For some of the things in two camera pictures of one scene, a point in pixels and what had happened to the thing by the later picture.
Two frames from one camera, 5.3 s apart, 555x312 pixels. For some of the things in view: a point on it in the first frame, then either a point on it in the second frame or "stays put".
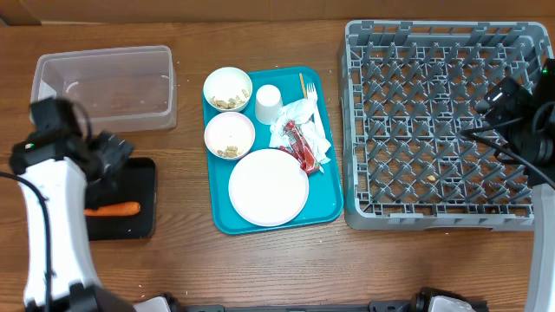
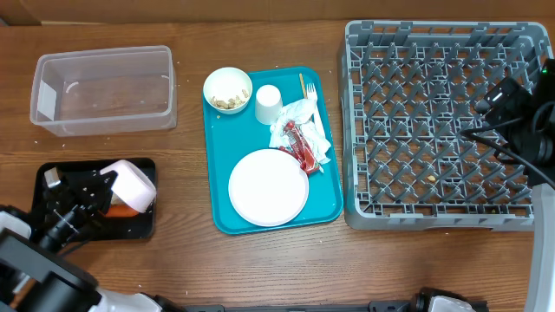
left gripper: [114, 148] → [72, 200]
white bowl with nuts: [227, 89] stays put
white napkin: [303, 113] stays put
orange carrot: [122, 209] stays put
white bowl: [229, 135] → [131, 185]
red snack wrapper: [298, 146] stays put
